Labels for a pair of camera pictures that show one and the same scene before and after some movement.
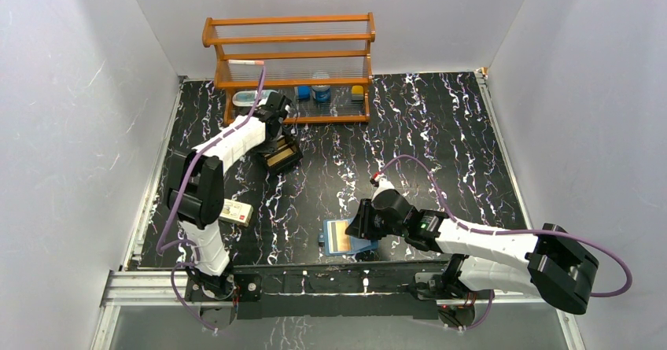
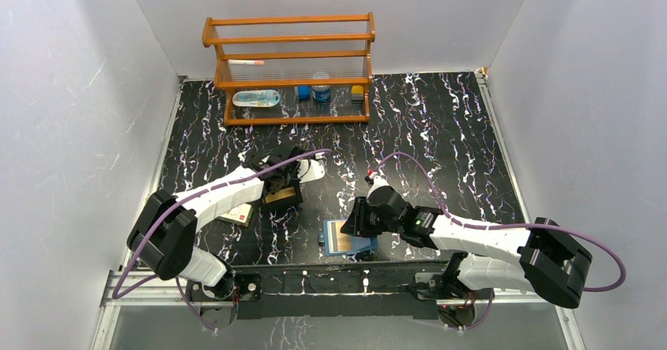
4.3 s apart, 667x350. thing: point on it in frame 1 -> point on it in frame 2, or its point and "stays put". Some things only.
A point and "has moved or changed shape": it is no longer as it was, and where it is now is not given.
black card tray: x=286 y=155 has moved or changed shape
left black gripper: x=281 y=149 -> x=284 y=187
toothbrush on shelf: x=237 y=61 stays put
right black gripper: x=361 y=225 stays put
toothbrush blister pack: x=246 y=97 stays put
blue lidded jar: x=321 y=93 stays put
